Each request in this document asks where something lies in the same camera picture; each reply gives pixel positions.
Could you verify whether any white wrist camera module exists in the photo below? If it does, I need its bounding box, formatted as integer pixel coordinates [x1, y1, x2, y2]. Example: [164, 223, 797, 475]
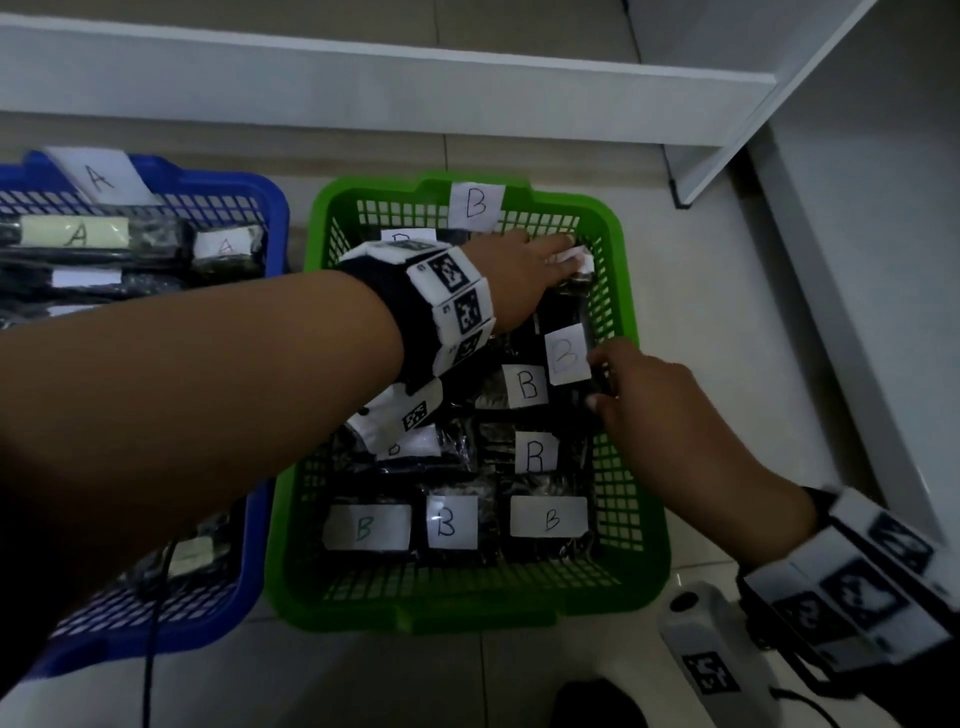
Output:
[346, 377, 445, 457]
[658, 581, 785, 728]

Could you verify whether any person's right hand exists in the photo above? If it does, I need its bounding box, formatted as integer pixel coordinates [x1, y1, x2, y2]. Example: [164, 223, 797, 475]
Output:
[584, 337, 819, 568]

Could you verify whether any person's left forearm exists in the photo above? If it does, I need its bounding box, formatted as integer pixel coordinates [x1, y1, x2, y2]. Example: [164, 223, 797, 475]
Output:
[0, 269, 406, 691]

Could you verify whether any person's dark trouser leg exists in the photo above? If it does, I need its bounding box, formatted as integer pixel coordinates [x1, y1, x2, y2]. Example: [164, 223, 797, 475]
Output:
[551, 678, 650, 728]

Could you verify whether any green plastic mesh basket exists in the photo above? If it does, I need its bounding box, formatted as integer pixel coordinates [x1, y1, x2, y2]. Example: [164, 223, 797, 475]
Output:
[263, 173, 673, 635]

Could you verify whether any blue plastic mesh basket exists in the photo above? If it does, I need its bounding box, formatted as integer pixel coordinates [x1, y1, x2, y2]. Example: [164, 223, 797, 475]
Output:
[0, 149, 292, 680]

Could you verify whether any person's left hand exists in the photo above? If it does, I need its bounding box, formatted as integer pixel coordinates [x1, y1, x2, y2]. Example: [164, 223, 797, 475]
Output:
[464, 228, 588, 337]

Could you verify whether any white shelf unit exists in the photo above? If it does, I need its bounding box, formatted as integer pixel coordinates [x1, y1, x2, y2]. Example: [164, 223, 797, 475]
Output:
[0, 0, 879, 210]

